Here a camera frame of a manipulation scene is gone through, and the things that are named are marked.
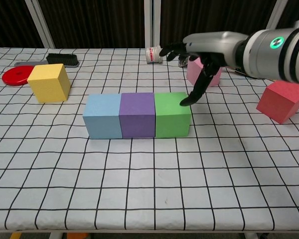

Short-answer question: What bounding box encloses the white upright frame post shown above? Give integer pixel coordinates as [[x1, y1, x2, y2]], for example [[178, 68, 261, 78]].
[[144, 0, 161, 48]]

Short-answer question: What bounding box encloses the green foam cube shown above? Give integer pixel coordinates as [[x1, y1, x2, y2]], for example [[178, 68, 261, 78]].
[[153, 92, 192, 138]]

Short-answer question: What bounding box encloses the yellow foam cube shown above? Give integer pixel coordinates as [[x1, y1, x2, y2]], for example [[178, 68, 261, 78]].
[[27, 63, 71, 104]]

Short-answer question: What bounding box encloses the blue foam cube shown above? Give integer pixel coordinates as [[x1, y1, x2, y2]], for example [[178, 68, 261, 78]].
[[82, 94, 123, 139]]

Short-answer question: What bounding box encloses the red foam cube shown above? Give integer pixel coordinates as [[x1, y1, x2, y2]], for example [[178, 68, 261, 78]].
[[256, 80, 299, 124]]

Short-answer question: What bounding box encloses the purple foam cube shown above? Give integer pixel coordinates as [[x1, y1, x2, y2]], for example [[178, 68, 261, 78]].
[[119, 92, 156, 139]]

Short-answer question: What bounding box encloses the small white jar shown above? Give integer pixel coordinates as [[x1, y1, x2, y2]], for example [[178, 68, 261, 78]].
[[145, 45, 163, 65]]

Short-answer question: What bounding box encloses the black pleated curtain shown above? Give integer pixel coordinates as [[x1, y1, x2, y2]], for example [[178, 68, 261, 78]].
[[0, 0, 299, 49]]

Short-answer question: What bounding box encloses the metal ladle black handle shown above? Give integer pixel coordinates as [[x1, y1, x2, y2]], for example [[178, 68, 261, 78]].
[[177, 53, 250, 77]]

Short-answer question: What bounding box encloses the black brush grey handle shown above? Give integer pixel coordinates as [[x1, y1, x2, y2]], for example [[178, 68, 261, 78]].
[[14, 53, 80, 69]]

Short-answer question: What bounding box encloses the pink foam cube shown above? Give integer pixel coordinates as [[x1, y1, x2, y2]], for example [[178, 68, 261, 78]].
[[186, 58, 223, 87]]

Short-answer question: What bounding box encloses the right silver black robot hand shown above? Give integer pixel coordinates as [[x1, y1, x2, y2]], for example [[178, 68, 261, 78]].
[[158, 31, 249, 107]]

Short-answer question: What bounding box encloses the red round plastic disc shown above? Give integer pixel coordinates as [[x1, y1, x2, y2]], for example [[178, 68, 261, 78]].
[[1, 65, 35, 87]]

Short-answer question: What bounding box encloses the white black grid tablecloth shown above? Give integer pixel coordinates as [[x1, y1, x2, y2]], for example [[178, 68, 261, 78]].
[[0, 47, 299, 231]]

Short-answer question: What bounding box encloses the white slanted frame post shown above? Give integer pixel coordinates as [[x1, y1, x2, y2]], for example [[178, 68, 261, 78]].
[[24, 0, 56, 49], [265, 0, 289, 30]]

